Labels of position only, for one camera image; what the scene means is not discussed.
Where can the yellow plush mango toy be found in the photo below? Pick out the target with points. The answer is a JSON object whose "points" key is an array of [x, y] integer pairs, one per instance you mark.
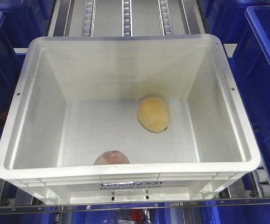
{"points": [[153, 114]]}

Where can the white plastic tote crate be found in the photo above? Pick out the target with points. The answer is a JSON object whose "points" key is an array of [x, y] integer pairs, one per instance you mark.
{"points": [[78, 97]]}

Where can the pink plush peach toy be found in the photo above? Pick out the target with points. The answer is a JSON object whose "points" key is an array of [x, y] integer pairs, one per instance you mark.
{"points": [[112, 157]]}

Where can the roller track rear right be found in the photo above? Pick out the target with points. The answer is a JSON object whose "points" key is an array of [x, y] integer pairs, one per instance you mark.
{"points": [[164, 18]]}

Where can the roller track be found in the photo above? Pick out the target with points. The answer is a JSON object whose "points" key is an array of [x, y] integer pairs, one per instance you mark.
{"points": [[89, 18], [164, 18], [126, 18]]}

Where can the roller track rear left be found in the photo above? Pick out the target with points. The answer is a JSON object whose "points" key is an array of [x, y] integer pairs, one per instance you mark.
{"points": [[89, 18]]}

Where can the roller track rear middle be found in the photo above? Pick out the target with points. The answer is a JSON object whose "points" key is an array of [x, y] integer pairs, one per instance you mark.
{"points": [[126, 18]]}

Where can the lower blue plastic bin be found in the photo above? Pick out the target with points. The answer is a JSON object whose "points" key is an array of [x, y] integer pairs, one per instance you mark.
{"points": [[244, 214]]}

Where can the metal shelf front rail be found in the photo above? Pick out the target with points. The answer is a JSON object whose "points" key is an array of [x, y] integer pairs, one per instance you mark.
{"points": [[149, 205]]}

